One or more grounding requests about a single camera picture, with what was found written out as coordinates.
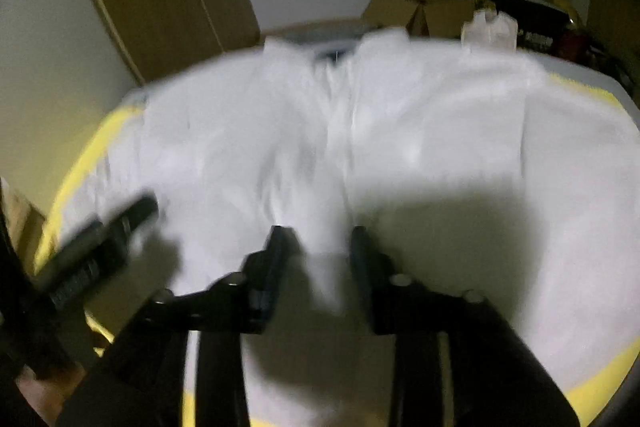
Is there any white puffer jacket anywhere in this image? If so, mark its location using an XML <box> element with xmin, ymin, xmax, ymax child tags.
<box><xmin>59</xmin><ymin>29</ymin><xmax>639</xmax><ymax>426</ymax></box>

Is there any person left hand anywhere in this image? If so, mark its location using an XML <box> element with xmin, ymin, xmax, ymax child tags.
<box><xmin>15</xmin><ymin>363</ymin><xmax>86</xmax><ymax>426</ymax></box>

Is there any yellow table mat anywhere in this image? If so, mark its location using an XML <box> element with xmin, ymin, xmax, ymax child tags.
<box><xmin>34</xmin><ymin>61</ymin><xmax>639</xmax><ymax>426</ymax></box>

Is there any black yellow printed box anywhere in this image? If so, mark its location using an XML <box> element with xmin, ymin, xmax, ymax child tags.
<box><xmin>473</xmin><ymin>0</ymin><xmax>582</xmax><ymax>61</ymax></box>

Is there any brown cardboard box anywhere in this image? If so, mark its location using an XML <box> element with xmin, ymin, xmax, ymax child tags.
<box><xmin>361</xmin><ymin>0</ymin><xmax>475</xmax><ymax>39</ymax></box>

